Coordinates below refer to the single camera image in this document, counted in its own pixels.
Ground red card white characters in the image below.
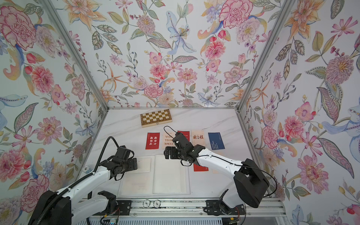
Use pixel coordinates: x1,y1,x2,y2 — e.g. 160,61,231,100
145,133,160,150

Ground white photo album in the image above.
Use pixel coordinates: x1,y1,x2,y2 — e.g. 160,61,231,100
118,155,190,197

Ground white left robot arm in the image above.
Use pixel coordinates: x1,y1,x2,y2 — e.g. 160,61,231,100
29,146,137,225

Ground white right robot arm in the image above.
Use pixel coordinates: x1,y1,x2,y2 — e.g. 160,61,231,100
164,132,270,208

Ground beige time will tell card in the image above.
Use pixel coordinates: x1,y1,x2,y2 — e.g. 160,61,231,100
161,132,175,150

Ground red you can do it card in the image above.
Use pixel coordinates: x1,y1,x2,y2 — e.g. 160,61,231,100
178,131,190,142

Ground beige card red characters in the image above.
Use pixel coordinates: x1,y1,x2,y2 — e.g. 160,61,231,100
191,130,206,147

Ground red card lower right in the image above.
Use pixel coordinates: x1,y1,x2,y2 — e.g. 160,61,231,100
193,164,209,172

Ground dark blue card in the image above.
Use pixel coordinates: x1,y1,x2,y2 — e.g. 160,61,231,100
208,132,225,150

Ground wooden folding chess board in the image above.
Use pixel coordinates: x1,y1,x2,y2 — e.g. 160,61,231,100
140,109,172,128

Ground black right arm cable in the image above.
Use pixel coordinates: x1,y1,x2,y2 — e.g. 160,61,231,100
163,126,278,197

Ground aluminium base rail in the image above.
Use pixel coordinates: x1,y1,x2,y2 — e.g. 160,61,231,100
73,198,289,225

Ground aluminium corner post left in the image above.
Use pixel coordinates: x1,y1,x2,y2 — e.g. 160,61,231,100
39,0,109,114

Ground aluminium corner post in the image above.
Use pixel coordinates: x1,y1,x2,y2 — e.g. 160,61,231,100
39,0,109,114
236,0,294,113

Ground aluminium corner post right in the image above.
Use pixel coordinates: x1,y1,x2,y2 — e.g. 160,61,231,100
236,0,294,113

